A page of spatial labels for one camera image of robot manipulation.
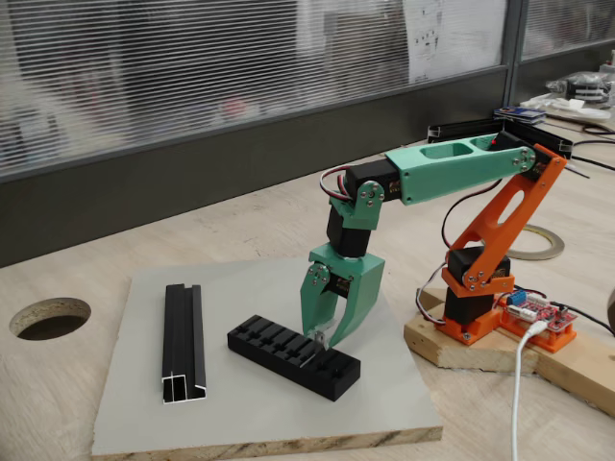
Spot adhesive tape roll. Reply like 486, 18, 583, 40
511, 221, 567, 261

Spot long wooden plank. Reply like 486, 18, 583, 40
528, 316, 615, 419

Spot black aluminium profile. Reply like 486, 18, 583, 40
160, 283, 209, 405

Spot black power cable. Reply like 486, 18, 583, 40
550, 301, 615, 337

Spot black and white bagged device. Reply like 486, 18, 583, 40
545, 71, 615, 105

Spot blue card stack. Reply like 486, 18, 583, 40
493, 106, 547, 126

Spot wrist servo wire bundle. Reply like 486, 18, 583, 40
319, 165, 359, 202

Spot printed paper sheet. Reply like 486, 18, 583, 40
406, 0, 508, 85

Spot orange controller board tray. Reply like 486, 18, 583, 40
499, 311, 578, 354

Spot small metal bracket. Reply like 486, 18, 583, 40
300, 328, 332, 369

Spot wooden base block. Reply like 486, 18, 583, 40
403, 286, 539, 374

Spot white USB cable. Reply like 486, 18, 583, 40
508, 322, 547, 461

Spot black slotted rack block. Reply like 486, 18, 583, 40
226, 314, 361, 402

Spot elbow servo wire bundle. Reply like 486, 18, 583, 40
441, 184, 501, 252

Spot red controller board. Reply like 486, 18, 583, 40
502, 286, 576, 333

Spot grey chipboard panel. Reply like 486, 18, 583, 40
90, 253, 444, 457

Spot grey window blinds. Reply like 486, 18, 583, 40
0, 0, 615, 172

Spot long black frame profile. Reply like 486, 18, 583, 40
428, 118, 574, 161

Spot thin black cable loop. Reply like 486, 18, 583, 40
574, 122, 615, 170

